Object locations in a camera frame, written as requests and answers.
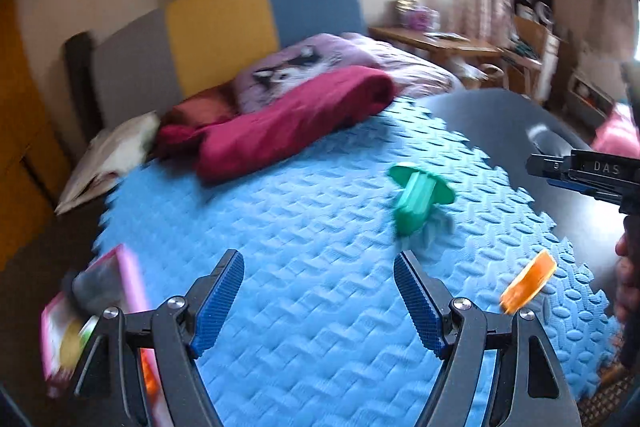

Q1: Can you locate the cluttered wooden shelf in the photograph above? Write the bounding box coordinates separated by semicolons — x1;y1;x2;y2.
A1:
502;0;571;108

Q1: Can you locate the grey yellow blue headboard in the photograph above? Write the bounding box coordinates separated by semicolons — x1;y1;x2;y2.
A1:
92;0;368;142

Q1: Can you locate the dark green plastic toy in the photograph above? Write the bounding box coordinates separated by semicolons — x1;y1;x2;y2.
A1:
389;163;457;238

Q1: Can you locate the orange plastic piece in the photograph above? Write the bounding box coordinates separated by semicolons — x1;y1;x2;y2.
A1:
500;249;556;315

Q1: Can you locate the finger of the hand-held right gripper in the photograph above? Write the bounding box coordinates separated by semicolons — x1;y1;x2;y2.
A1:
526;153;573;181
546;177;623;204

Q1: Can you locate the woven basket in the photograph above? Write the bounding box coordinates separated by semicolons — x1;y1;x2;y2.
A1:
575;367;636;418

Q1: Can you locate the yellow spotted bread toy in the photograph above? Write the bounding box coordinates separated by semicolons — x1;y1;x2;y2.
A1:
59;322;83;370

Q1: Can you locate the purple box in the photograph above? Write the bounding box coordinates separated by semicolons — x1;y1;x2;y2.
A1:
395;0;441;32

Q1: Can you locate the orange cube block toy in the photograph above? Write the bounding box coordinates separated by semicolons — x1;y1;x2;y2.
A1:
139;347;162;413

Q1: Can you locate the dark red blanket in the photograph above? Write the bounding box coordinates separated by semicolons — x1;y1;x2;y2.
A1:
155;66;398;185

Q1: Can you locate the wooden bedside table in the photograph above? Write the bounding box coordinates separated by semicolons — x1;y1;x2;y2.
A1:
369;24;503;75

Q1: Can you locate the small wooden cabinet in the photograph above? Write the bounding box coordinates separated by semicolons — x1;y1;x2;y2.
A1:
570;67;616;128

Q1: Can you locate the pink cardboard box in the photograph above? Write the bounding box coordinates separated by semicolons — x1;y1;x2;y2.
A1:
40;243;173;427

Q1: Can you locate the purple cat pillow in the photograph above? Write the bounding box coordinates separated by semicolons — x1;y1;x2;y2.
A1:
232;33;381;114

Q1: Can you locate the beige cloth bag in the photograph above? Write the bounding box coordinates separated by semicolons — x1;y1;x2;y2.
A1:
54;111;162;215

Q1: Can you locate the person's right hand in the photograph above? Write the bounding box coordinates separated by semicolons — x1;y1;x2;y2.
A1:
614;212;640;370

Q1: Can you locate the blue foam mat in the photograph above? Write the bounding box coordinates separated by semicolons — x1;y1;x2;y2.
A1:
90;94;626;427

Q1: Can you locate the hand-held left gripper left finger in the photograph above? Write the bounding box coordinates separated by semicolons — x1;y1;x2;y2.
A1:
75;249;246;427

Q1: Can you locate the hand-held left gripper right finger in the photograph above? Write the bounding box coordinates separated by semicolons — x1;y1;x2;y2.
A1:
394;249;583;427

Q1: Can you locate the wooden wardrobe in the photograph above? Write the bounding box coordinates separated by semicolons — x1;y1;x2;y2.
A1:
0;0;71;268

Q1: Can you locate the clear plastic cup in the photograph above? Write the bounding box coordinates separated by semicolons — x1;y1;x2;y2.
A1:
61;252;123;323

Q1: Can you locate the wooden chair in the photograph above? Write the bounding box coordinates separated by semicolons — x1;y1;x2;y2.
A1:
465;52;543;100

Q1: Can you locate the pink cloth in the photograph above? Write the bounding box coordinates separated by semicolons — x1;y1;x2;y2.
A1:
592;102;640;158

